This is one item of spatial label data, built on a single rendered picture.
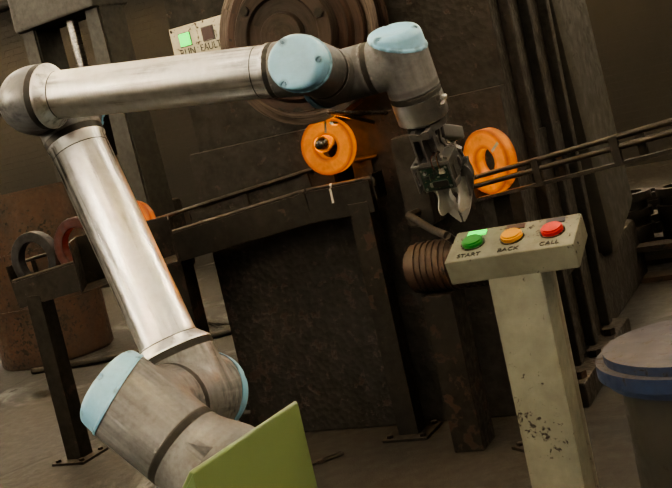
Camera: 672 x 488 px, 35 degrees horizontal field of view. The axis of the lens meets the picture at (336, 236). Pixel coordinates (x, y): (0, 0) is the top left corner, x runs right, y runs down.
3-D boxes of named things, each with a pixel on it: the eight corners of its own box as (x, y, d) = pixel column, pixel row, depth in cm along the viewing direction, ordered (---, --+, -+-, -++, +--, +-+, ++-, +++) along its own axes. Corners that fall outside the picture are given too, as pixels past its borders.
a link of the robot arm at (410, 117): (399, 90, 186) (450, 78, 182) (408, 115, 188) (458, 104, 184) (385, 111, 179) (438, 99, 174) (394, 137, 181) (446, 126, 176)
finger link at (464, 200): (457, 234, 188) (441, 189, 184) (464, 217, 193) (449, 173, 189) (474, 231, 187) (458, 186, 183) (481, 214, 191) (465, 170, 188)
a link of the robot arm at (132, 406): (133, 491, 168) (55, 426, 174) (186, 468, 184) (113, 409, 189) (178, 414, 165) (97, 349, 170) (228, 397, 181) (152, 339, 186)
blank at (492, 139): (498, 204, 252) (488, 207, 250) (463, 156, 258) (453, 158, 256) (528, 162, 240) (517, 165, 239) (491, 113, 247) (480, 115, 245)
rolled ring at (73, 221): (88, 208, 321) (95, 207, 324) (44, 228, 329) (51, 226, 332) (111, 265, 322) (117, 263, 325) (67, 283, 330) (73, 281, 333)
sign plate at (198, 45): (186, 90, 313) (171, 29, 312) (260, 70, 302) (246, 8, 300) (182, 90, 311) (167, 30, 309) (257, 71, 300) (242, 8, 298)
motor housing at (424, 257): (457, 437, 277) (414, 239, 271) (538, 431, 267) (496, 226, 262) (441, 456, 266) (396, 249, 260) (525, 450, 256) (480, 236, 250)
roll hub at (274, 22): (258, -34, 275) (352, -1, 266) (231, 69, 284) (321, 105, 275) (247, -34, 270) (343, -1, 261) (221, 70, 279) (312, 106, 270)
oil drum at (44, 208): (53, 344, 596) (13, 190, 587) (137, 332, 570) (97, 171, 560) (-23, 376, 543) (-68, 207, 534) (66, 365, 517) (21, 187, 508)
